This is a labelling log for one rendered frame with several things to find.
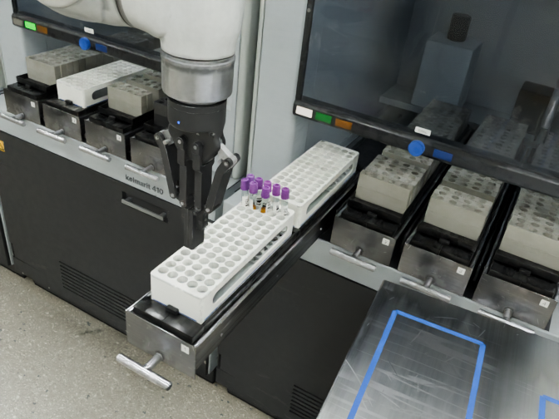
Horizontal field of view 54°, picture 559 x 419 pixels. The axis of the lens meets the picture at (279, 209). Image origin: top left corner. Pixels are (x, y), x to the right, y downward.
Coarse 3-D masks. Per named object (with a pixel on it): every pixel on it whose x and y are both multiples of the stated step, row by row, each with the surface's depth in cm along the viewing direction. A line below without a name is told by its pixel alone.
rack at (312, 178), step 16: (320, 144) 128; (304, 160) 119; (320, 160) 120; (336, 160) 122; (352, 160) 122; (288, 176) 112; (304, 176) 114; (320, 176) 114; (336, 176) 116; (304, 192) 108; (320, 192) 110; (288, 208) 105; (304, 208) 105
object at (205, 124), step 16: (176, 112) 67; (192, 112) 66; (208, 112) 67; (224, 112) 69; (176, 128) 68; (192, 128) 67; (208, 128) 68; (208, 144) 70; (224, 144) 71; (208, 160) 72
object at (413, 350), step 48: (384, 288) 92; (384, 336) 83; (432, 336) 84; (480, 336) 85; (528, 336) 86; (336, 384) 74; (384, 384) 75; (432, 384) 76; (480, 384) 77; (528, 384) 78
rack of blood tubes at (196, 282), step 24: (240, 216) 99; (264, 216) 99; (288, 216) 100; (216, 240) 92; (240, 240) 92; (264, 240) 93; (168, 264) 86; (192, 264) 86; (216, 264) 87; (240, 264) 87; (168, 288) 82; (192, 288) 81; (216, 288) 82; (192, 312) 82
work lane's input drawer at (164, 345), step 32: (352, 192) 125; (320, 224) 112; (288, 256) 101; (256, 288) 92; (128, 320) 85; (160, 320) 82; (192, 320) 82; (224, 320) 85; (160, 352) 84; (192, 352) 80; (160, 384) 80
